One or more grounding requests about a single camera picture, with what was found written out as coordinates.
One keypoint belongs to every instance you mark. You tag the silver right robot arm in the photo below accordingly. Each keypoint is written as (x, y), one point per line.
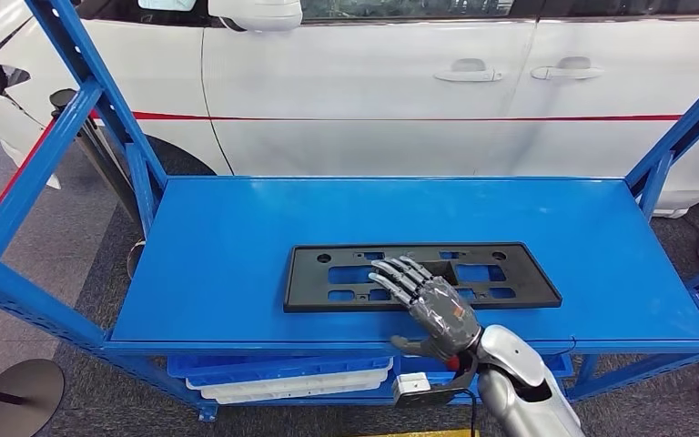
(518, 392)

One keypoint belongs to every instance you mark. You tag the black plastic licence plate bracket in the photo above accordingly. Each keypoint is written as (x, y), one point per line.
(530, 283)

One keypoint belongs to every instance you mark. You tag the red object in crate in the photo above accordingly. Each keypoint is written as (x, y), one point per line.
(453, 362)

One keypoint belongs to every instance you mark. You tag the white car with red stripe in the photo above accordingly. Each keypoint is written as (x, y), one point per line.
(355, 90)

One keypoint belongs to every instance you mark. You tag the red barrier belt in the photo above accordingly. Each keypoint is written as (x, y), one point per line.
(12, 179)

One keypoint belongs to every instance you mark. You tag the white car side mirror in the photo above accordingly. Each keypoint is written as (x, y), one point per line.
(253, 15)

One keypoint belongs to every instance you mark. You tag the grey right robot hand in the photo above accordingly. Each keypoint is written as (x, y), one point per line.
(446, 316)

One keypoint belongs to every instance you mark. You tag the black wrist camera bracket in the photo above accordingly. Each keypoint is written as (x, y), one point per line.
(446, 395)

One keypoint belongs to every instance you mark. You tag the blue metal shelving rack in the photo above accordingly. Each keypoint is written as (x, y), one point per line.
(265, 241)

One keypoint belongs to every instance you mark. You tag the blue plastic crate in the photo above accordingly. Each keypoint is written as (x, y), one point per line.
(557, 365)

